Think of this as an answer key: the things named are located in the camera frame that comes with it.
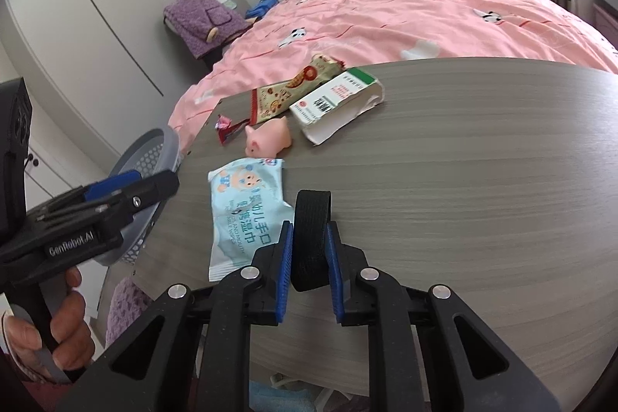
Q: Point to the beige and red snack wrapper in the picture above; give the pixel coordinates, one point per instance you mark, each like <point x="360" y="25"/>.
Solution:
<point x="280" y="96"/>

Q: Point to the pink bed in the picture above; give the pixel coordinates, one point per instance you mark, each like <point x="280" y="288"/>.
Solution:
<point x="386" y="6"/>

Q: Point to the white wardrobe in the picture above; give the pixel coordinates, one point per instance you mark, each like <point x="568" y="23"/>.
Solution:
<point x="96" y="55"/>

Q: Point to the person's left forearm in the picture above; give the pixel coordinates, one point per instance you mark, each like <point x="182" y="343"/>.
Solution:
<point x="24" y="395"/>

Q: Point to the black tape roll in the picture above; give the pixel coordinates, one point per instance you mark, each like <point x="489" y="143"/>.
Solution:
<point x="311" y="238"/>

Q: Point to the pink rubber pig toy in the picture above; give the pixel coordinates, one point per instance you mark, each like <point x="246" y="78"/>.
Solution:
<point x="270" y="137"/>

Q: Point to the grey bedside chair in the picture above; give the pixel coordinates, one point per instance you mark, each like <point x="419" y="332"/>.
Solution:
<point x="240" y="1"/>

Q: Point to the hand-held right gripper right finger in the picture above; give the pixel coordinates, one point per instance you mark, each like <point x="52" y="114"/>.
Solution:
<point x="335" y="277"/>

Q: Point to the purple fluffy mat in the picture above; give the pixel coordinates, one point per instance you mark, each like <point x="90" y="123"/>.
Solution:
<point x="125" y="306"/>

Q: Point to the small red wrapper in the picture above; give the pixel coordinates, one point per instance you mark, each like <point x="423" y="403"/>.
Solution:
<point x="224" y="127"/>

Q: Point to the person's left hand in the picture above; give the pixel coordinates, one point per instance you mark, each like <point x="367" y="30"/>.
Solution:
<point x="72" y="325"/>

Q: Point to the white medicine carton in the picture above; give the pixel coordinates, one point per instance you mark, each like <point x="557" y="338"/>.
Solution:
<point x="333" y="103"/>

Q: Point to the light blue wet wipes pack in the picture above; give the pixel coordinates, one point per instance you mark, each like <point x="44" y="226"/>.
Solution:
<point x="241" y="209"/>

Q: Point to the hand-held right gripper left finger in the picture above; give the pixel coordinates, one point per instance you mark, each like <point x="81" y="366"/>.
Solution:
<point x="285" y="272"/>

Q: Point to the grey perforated plastic basket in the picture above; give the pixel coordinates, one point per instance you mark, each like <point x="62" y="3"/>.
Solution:
<point x="166" y="146"/>

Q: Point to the pink storage box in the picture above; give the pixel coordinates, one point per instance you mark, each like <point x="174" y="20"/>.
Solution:
<point x="606" y="16"/>

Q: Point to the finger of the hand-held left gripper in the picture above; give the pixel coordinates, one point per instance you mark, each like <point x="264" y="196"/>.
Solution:
<point x="118" y="181"/>
<point x="154" y="190"/>

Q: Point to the purple fleece garment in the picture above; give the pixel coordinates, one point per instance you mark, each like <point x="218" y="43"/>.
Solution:
<point x="198" y="21"/>

